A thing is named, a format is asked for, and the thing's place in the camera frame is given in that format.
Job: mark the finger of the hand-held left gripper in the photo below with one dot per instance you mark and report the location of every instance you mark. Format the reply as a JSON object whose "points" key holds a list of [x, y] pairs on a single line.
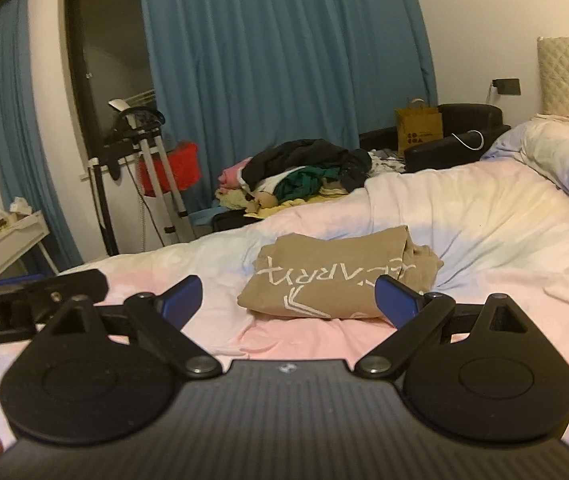
{"points": [[12, 281], [74, 282]]}

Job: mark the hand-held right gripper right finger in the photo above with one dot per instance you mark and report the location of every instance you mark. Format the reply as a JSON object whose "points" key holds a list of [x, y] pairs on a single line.
{"points": [[399, 305]]}

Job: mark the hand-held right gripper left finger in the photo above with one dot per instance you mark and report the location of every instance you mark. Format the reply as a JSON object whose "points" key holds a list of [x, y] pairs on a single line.
{"points": [[184, 300]]}

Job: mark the beige printed t-shirt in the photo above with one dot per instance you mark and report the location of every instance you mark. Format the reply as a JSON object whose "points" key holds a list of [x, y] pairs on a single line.
{"points": [[314, 270]]}

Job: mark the white vanity desk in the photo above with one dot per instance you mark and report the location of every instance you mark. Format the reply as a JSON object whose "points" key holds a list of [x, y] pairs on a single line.
{"points": [[4, 250]]}

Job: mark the tissue box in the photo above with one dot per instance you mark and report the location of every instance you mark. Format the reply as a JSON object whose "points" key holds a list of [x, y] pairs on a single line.
{"points": [[20, 210]]}

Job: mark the black upright panel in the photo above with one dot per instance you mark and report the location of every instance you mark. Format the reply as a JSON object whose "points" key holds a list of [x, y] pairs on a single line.
{"points": [[107, 210]]}

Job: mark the pastel tie-dye blanket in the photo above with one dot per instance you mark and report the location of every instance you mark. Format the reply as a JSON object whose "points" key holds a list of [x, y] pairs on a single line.
{"points": [[489, 240]]}

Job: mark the pale yellow towel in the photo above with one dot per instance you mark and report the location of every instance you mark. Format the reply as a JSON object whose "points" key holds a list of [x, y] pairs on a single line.
{"points": [[232, 199]]}

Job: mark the red bag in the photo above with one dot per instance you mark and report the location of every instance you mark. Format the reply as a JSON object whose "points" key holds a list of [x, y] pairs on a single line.
{"points": [[187, 167]]}

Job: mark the pink garment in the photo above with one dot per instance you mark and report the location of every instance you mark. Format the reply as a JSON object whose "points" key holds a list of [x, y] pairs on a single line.
{"points": [[232, 172]]}

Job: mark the narrow blue curtain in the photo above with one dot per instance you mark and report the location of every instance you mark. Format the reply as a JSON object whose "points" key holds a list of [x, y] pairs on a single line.
{"points": [[19, 135]]}

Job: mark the green garment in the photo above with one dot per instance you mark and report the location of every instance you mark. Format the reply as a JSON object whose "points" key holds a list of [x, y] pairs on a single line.
{"points": [[299, 182]]}

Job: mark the black garment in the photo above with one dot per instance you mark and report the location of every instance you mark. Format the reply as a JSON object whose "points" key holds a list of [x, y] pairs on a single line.
{"points": [[309, 155]]}

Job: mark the yellow paper bag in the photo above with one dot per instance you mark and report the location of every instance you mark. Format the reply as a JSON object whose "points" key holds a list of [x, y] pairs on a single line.
{"points": [[419, 130]]}

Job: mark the black sofa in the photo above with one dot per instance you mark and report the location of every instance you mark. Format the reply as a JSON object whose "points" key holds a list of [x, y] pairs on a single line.
{"points": [[469, 115]]}

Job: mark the pastel pillow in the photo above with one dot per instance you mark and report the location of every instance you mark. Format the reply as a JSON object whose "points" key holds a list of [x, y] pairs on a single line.
{"points": [[554, 160]]}

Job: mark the dark window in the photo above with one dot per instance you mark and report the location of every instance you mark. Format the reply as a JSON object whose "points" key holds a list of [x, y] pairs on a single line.
{"points": [[104, 50]]}

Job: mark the wide blue curtain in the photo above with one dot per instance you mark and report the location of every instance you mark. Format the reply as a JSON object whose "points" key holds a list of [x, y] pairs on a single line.
{"points": [[289, 50]]}

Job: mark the black wall socket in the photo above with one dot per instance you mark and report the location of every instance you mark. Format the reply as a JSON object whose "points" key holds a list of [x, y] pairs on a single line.
{"points": [[506, 86]]}

